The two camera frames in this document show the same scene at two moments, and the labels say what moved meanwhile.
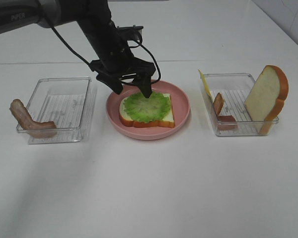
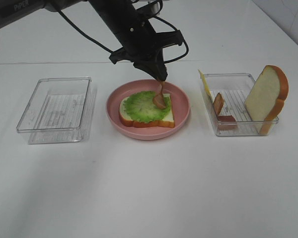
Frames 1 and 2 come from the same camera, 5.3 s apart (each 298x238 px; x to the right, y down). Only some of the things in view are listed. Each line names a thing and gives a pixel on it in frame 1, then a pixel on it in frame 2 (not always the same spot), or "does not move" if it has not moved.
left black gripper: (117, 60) to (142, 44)
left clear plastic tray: (63, 100) does not move
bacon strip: (224, 122) does not move
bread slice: (167, 122) does not move
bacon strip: (37, 130) to (158, 100)
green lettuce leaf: (151, 109) does not move
